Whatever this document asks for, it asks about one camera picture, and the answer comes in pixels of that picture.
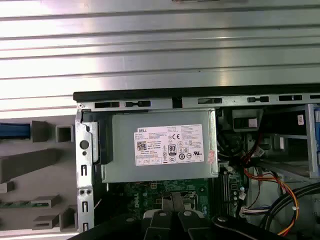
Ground green RAM stick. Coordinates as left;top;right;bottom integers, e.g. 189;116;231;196
0;201;50;209

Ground orange power wires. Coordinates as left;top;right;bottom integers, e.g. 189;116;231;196
239;154;301;237

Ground grey metal drive cage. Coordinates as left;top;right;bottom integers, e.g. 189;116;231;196
272;103;320;180

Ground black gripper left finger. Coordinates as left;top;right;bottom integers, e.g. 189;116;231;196
72;191;176;240

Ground black cable bundle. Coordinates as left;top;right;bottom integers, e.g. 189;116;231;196
262;182;320;240

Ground grey parts rack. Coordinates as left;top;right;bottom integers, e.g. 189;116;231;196
0;116;79;237

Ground hard disk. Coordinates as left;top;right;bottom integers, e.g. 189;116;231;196
0;121;30;140

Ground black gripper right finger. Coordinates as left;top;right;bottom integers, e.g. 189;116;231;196
174;191;286;240

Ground grey power supply unit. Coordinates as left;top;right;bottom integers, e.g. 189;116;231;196
101;109;220;184

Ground CPU socket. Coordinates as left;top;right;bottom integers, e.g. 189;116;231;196
161;191;200;213

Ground green motherboard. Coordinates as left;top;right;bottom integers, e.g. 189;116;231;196
124;177;249;226

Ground black open PC case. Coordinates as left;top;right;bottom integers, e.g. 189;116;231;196
72;84;320;240

